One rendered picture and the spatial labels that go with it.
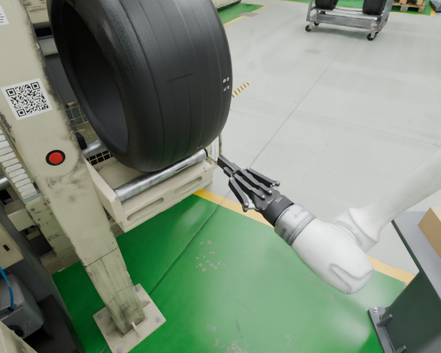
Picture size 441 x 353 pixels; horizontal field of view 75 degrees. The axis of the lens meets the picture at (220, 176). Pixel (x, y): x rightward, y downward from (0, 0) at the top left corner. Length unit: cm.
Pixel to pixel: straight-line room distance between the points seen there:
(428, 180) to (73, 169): 83
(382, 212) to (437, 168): 17
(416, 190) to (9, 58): 85
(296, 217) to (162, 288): 119
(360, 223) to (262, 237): 120
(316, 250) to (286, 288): 111
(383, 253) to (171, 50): 175
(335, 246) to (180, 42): 53
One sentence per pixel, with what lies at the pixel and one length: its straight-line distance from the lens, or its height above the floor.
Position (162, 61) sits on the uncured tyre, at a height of 129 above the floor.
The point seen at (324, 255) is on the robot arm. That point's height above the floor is 100.
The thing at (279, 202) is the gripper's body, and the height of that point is 102.
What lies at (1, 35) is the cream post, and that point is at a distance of 73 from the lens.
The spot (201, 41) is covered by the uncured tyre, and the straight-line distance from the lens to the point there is 71.
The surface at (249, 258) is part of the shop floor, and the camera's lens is 181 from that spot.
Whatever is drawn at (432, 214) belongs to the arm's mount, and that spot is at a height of 74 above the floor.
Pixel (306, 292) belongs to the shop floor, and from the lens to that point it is 175.
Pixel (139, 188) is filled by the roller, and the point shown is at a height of 91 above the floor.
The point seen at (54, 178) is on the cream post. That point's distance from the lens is 87.
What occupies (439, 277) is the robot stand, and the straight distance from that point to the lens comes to 121.
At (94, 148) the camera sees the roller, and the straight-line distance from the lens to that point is 112.
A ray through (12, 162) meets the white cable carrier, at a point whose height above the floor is 109.
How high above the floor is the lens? 150
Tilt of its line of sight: 41 degrees down
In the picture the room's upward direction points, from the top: straight up
